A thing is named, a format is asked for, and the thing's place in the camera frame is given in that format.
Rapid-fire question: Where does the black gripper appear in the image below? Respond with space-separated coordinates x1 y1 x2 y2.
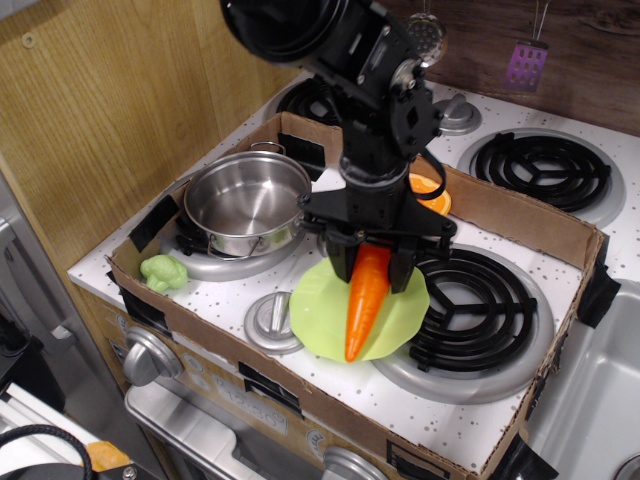
298 169 457 294

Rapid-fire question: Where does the orange plastic carrot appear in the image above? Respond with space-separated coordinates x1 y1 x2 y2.
344 244 391 363

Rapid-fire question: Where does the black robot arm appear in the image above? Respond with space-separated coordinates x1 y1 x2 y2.
221 1 456 293

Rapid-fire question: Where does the light green plastic plate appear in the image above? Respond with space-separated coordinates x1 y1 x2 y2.
289 259 430 363

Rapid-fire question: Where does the front right black burner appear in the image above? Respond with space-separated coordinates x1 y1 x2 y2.
370 243 556 406

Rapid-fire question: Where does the black burner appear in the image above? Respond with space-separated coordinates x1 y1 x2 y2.
265 78 341 126
457 128 626 227
370 243 556 406

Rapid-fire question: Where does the silver front stove knob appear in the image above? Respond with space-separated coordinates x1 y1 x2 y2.
244 291 303 355

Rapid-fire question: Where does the stainless steel pot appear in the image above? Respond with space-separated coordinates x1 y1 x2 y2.
183 142 311 260

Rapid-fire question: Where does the silver back stove knob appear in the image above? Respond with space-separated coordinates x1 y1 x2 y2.
435 93 482 136

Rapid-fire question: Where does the back left black burner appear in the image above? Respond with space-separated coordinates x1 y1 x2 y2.
265 78 341 126

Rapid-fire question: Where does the back right black burner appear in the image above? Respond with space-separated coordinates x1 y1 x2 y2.
457 128 626 227

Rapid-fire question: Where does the green plastic broccoli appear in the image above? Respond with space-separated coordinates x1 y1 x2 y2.
140 254 188 293

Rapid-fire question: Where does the silver oven dial right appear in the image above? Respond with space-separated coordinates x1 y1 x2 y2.
321 446 388 480

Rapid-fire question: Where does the silver oven dial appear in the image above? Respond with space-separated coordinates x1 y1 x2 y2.
321 446 388 480
123 327 184 387

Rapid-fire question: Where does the hanging silver strainer ladle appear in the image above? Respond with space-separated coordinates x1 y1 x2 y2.
404 1 448 68

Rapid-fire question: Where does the hanging purple slotted spatula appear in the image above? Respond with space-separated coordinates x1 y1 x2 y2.
503 1 550 93

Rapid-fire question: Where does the silver oven dial left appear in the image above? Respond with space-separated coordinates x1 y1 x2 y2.
123 327 184 387

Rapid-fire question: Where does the grey toy sink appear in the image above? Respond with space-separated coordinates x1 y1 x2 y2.
527 280 639 480

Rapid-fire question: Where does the orange object bottom left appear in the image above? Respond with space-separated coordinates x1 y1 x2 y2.
86 441 131 472

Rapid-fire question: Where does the front left burner ring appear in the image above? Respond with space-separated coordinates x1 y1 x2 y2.
158 209 308 283

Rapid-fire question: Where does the silver oven door handle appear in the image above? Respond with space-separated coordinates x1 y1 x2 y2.
125 383 322 479

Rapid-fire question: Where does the black cable loop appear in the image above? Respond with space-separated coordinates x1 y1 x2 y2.
0 423 94 480

